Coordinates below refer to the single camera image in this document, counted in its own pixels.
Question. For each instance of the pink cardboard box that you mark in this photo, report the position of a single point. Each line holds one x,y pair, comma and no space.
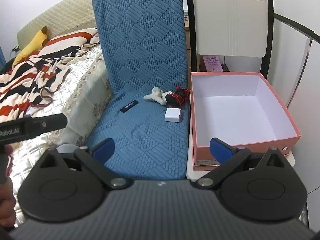
237,105

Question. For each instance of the white chair with black frame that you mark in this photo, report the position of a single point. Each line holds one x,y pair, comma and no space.
230,17

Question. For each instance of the cream quilted headboard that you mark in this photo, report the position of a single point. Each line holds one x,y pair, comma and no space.
62,17

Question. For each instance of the black usb stick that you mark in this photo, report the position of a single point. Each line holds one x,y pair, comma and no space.
129,106

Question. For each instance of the white charger block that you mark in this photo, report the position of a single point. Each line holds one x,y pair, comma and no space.
173,115

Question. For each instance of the person's left hand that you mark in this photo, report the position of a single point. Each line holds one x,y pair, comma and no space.
7,200

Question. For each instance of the striped blanket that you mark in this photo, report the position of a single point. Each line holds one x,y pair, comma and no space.
30,80

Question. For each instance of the wall socket with plug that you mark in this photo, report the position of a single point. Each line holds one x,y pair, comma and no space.
15,49

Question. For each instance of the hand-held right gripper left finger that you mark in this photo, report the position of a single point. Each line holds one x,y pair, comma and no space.
104,150

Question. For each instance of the red beaded hair accessory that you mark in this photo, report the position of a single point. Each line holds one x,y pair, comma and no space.
175,98

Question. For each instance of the yellow plush toy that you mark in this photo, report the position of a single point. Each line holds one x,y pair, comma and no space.
32,46

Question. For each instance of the white fluffy plush toy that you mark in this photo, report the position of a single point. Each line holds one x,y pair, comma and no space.
156,96

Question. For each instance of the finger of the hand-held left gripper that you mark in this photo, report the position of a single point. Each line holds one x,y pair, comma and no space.
51,123

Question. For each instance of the floral cream bedspread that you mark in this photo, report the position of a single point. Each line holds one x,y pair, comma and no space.
75,85

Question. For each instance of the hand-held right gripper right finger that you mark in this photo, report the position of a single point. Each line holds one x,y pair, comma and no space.
220,151

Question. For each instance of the blue textured chair cover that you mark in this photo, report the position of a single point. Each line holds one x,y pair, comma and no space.
140,42

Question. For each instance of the pink carton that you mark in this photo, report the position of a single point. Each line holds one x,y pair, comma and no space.
212,63

